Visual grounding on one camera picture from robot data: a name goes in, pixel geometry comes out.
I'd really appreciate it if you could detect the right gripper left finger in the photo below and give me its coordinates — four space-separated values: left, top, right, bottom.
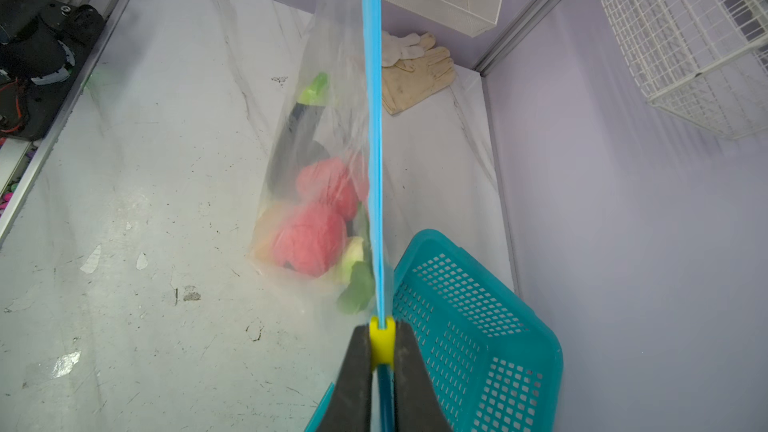
316 325 373 432

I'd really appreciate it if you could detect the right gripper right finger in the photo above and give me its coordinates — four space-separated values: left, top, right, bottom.
394 321 452 432

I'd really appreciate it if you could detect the teal plastic basket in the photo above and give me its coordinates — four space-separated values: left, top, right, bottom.
308 229 563 431

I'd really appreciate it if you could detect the pink dragonfruit toy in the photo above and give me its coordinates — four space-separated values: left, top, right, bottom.
271 202 347 277

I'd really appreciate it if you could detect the clear zip top bag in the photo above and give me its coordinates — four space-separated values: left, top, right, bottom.
249 0 394 431

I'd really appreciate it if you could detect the red strawberry toy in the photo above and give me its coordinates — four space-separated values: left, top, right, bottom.
295 154 369 220

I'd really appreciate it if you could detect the dark eggplant toy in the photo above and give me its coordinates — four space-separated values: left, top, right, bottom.
266 72 330 197

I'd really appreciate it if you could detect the white radish toy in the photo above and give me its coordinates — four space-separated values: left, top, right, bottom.
336 236 375 315

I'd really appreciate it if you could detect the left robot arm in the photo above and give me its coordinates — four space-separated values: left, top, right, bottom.
1 0 105 85

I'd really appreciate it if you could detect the beige cloth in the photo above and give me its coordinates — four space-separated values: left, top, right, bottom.
382 31 457 116

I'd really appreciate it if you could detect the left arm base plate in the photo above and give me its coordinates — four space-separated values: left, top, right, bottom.
1 0 105 141

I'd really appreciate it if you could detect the white wire basket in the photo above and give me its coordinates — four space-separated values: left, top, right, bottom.
600 0 767 139

